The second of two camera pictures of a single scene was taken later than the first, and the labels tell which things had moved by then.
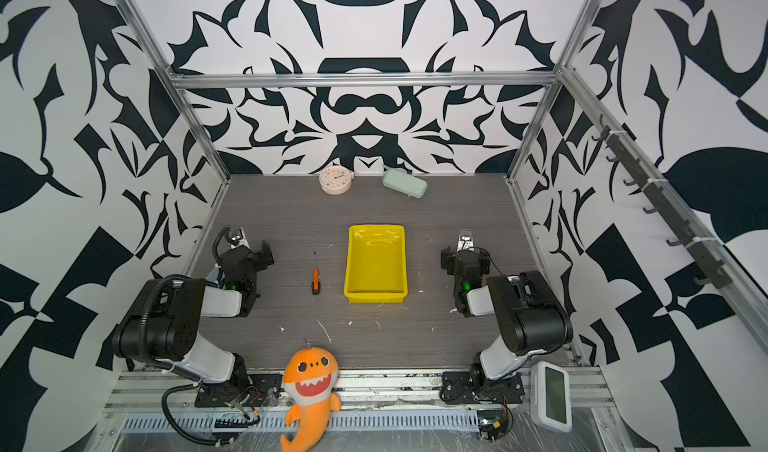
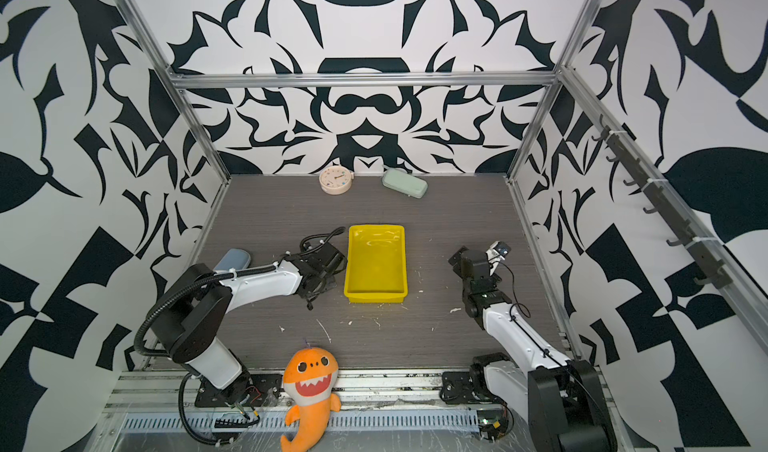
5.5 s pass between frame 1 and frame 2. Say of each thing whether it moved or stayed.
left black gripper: moved
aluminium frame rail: stayed
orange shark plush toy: stayed
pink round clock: stayed
